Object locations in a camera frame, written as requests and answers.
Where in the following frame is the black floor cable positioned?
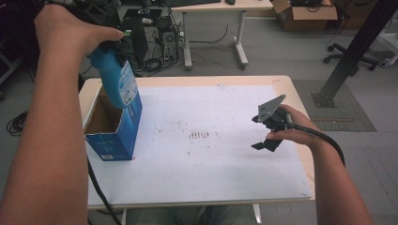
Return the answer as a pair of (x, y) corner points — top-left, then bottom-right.
(189, 22), (230, 45)

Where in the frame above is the black office chair base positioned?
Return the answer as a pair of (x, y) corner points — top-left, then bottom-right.
(322, 42), (380, 71)

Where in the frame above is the large coil of black cables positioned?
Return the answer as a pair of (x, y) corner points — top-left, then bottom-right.
(6, 109), (30, 137)

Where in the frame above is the blue cardboard box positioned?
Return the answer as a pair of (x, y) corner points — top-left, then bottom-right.
(83, 85), (144, 162)

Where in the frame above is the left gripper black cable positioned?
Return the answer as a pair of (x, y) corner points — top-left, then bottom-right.
(86, 157), (124, 225)

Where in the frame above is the person's left hand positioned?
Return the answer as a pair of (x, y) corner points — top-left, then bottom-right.
(33, 4), (125, 61)

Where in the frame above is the blue plastic bottle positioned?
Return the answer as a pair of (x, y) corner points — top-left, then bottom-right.
(88, 46), (139, 111)

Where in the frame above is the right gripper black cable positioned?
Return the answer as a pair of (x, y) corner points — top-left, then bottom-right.
(284, 112), (346, 167)

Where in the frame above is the brown cardboard box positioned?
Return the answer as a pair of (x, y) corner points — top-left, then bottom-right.
(270, 0), (339, 33)

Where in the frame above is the grey floor mat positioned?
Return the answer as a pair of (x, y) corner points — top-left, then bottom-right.
(292, 79), (377, 132)

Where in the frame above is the small grey computer tower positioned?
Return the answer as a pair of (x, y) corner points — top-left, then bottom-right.
(157, 17), (179, 64)

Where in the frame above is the white metal frame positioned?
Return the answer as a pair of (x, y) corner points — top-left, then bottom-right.
(376, 30), (398, 68)

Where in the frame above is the black cable coil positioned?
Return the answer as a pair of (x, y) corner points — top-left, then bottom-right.
(143, 57), (164, 73)

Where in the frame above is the black keyboard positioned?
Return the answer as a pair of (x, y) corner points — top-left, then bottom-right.
(165, 0), (222, 8)

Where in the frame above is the person's right hand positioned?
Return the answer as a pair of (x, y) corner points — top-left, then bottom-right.
(265, 103), (317, 147)

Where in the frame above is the beige desk with white legs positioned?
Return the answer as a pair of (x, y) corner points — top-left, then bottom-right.
(170, 0), (275, 71)

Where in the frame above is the black metal post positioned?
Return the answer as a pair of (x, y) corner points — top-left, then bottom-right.
(311, 0), (398, 109)

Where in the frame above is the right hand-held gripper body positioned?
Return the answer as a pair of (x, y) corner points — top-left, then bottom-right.
(256, 94), (289, 133)

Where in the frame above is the black computer tower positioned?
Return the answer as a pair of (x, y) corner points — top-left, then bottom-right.
(119, 17), (149, 70)

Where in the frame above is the white table leg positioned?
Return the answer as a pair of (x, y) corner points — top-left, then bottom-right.
(252, 203), (263, 225)

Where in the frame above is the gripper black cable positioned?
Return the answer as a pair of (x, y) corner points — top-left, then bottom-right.
(86, 157), (124, 225)
(284, 112), (346, 167)

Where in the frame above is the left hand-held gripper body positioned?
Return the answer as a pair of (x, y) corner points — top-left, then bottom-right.
(46, 0), (122, 31)

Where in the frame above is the white table sheet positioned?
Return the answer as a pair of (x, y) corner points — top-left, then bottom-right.
(86, 84), (314, 207)

